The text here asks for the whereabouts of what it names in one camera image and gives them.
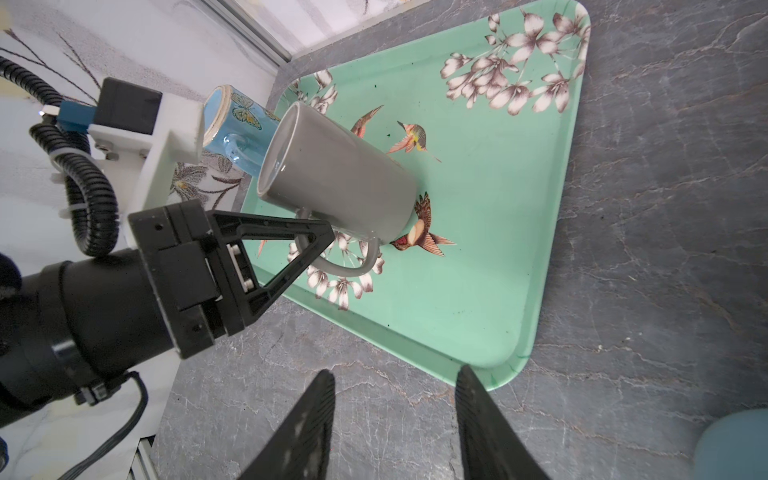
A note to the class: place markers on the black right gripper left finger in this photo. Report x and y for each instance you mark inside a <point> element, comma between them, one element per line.
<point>300,447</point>

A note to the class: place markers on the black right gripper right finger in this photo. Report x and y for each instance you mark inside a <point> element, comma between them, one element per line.
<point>490,449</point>

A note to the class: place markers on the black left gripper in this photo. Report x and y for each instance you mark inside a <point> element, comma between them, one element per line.
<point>201,275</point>

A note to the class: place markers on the tall dark grey mug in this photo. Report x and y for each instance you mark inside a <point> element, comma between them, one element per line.
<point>316,168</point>

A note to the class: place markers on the blue mug with brown rim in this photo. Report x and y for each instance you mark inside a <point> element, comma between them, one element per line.
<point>238,128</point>

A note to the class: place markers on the light blue mug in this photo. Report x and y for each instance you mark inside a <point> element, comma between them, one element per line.
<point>733,447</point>

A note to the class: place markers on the green plastic tray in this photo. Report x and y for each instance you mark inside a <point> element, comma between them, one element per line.
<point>483,115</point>

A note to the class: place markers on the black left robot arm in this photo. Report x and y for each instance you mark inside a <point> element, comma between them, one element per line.
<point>79,329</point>

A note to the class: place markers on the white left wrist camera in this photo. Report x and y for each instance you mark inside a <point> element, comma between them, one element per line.
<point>143,133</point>

